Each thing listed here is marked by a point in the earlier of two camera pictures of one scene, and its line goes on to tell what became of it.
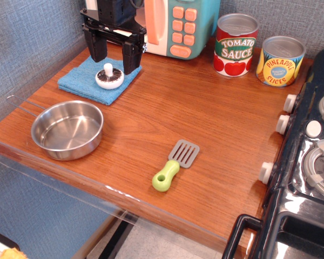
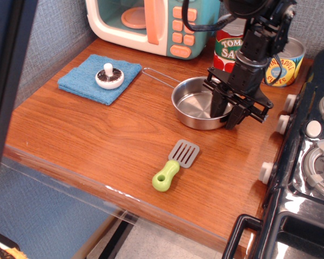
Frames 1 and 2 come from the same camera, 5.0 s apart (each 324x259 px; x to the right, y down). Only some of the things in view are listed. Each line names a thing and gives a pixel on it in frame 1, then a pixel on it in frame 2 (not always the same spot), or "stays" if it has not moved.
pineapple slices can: [280, 60] stays
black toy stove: [298, 215] stays
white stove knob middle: [282, 123] stays
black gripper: [114, 20] -> [242, 86]
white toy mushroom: [109, 78] stays
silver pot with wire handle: [65, 130] -> [191, 102]
